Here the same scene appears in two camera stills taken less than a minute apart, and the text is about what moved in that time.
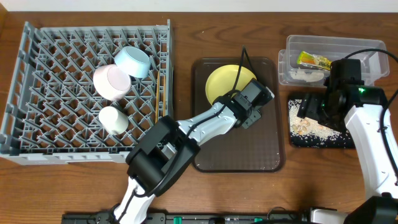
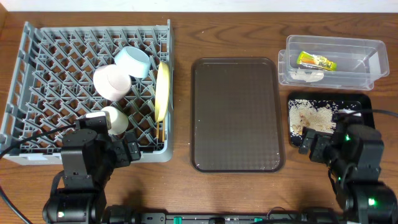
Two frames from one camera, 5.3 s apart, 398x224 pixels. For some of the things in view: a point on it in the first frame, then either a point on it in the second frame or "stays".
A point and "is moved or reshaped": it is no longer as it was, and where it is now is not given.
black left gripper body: [252, 116] to [123, 149]
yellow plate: [223, 79] to [162, 91]
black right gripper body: [311, 107] to [318, 144]
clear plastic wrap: [306, 75] stays
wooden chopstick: [158, 97] is moved or reshaped
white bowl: [111, 83] stays
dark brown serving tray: [259, 149] stays
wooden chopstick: [163, 112] is moved or reshaped
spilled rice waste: [311, 131] stays
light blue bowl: [135, 61] stays
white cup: [115, 121] stays
